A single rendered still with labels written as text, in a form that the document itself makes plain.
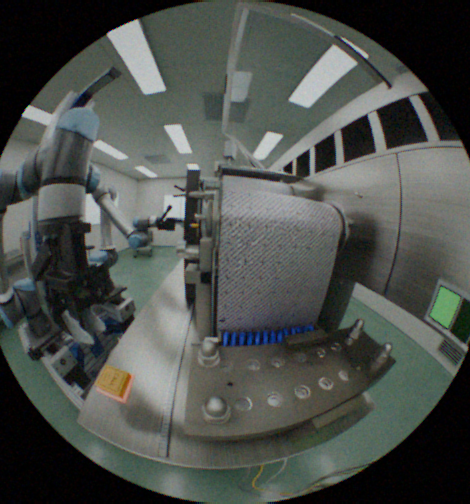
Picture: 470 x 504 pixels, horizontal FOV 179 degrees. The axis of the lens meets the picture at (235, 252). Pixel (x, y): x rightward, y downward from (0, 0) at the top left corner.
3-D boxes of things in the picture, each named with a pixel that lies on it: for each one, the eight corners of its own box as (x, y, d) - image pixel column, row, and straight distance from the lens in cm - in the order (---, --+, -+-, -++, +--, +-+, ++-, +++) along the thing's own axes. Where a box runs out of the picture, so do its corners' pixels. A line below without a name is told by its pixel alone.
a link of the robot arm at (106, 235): (97, 270, 112) (94, 183, 109) (107, 263, 124) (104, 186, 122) (112, 271, 106) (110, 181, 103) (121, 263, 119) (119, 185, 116)
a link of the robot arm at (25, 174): (47, 196, 43) (76, 188, 34) (11, 197, 38) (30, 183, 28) (53, 161, 44) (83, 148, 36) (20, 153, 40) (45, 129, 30)
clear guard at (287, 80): (225, 131, 139) (225, 131, 139) (267, 172, 129) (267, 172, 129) (245, 7, 76) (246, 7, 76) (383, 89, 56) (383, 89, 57)
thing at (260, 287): (216, 331, 32) (220, 242, 24) (314, 323, 40) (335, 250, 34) (216, 333, 32) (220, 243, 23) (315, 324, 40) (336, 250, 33)
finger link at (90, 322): (109, 353, 31) (89, 309, 25) (87, 343, 35) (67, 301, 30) (117, 341, 32) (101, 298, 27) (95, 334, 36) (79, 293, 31)
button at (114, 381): (109, 369, 47) (106, 363, 46) (132, 376, 44) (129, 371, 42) (99, 389, 45) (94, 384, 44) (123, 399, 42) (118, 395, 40)
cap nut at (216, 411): (201, 400, 24) (198, 387, 20) (229, 400, 24) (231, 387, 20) (201, 424, 23) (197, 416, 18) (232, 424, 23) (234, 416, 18)
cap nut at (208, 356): (198, 350, 29) (197, 332, 25) (219, 350, 29) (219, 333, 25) (197, 367, 27) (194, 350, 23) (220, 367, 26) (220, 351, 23)
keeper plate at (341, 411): (287, 433, 37) (311, 418, 27) (330, 416, 41) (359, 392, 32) (290, 443, 36) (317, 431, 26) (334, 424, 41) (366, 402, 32)
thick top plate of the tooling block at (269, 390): (195, 363, 34) (193, 345, 30) (347, 340, 50) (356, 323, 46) (189, 439, 29) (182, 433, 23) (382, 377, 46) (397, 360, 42)
